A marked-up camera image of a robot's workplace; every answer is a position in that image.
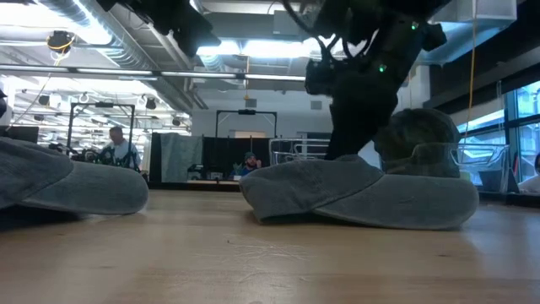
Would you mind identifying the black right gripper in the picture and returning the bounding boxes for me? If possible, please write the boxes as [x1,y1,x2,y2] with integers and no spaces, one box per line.
[323,57,400,161]

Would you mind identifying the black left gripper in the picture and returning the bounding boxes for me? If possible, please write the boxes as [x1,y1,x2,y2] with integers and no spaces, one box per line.
[126,0,223,58]

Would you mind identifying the long ceiling light strip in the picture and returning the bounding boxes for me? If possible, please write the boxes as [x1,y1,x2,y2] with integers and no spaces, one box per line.
[0,63,307,82]

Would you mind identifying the person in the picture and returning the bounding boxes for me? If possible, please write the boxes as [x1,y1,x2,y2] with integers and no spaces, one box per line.
[517,151,540,194]
[100,125,143,172]
[229,151,263,178]

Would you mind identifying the grey partition panel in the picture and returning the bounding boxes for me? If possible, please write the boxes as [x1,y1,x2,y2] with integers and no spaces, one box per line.
[159,132,204,183]

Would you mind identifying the black partition panel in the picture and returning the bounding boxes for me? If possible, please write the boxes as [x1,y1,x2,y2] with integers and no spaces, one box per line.
[202,135,272,181]

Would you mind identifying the black background robot arms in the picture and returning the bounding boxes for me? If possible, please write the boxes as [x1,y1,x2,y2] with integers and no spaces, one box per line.
[69,147,140,172]

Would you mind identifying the black monitor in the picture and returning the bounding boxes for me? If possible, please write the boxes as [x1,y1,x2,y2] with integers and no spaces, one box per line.
[6,125,40,144]

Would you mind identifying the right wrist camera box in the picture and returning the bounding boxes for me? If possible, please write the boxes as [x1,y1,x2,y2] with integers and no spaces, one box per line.
[304,57,335,96]

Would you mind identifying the black robot station frame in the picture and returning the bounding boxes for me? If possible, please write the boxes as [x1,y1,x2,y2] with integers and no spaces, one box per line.
[214,108,278,140]
[66,101,137,172]

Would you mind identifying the black yellow cable reel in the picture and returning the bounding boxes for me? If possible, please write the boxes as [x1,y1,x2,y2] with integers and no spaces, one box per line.
[46,30,76,55]

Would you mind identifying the yellow hanging cable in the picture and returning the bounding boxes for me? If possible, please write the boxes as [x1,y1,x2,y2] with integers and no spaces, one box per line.
[465,0,478,138]

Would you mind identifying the silver ventilation duct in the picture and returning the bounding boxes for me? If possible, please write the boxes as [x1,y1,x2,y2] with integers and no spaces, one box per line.
[415,0,518,64]

